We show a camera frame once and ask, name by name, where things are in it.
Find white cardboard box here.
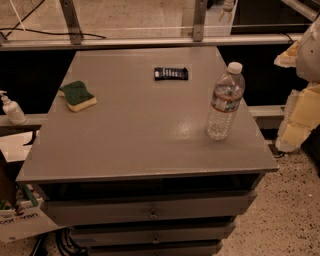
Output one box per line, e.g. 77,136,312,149
0,185,61,243

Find black cable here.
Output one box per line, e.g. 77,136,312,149
0,0,107,40

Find bottom grey drawer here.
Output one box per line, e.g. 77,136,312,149
89,240,222,256

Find white pump dispenser bottle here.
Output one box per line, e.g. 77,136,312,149
0,90,27,125

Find metal frame railing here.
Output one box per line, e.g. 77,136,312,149
0,0,320,52

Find green and yellow sponge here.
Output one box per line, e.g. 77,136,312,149
58,81,97,112

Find grey drawer cabinet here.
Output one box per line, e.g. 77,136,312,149
15,46,280,256

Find top grey drawer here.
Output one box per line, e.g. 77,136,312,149
41,190,257,226

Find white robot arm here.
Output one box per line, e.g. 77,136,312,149
296,16,320,83

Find black cables under cabinet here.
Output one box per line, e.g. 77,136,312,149
30,227,90,256

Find dark blue snack wrapper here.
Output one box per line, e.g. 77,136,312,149
154,67,189,81

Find middle grey drawer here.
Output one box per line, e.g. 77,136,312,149
71,222,235,247

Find clear plastic water bottle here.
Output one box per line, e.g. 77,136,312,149
206,62,245,141

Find grey drawer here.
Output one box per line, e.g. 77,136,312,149
41,190,257,226
71,222,235,247
89,240,222,256

